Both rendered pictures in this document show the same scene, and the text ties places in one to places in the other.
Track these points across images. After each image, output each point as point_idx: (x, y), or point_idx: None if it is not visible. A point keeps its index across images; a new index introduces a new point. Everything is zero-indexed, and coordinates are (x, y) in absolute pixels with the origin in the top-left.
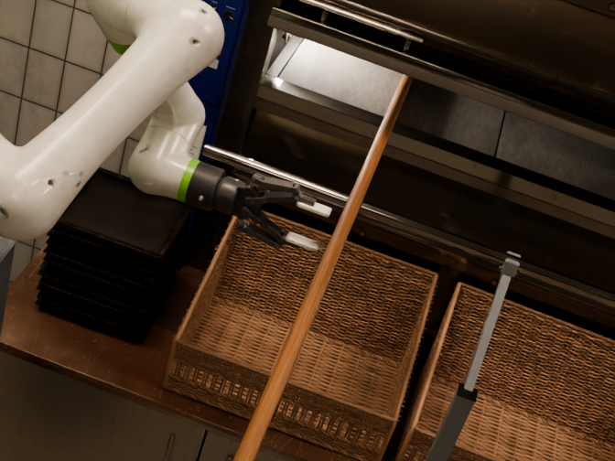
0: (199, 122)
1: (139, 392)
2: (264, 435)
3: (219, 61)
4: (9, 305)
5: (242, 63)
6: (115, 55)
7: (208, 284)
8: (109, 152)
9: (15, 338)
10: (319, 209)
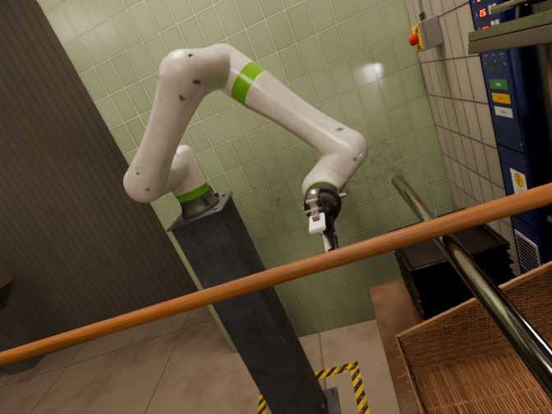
0: (340, 152)
1: (390, 365)
2: (44, 347)
3: (512, 110)
4: (400, 283)
5: (537, 106)
6: (483, 126)
7: (480, 314)
8: (148, 156)
9: (378, 300)
10: (312, 225)
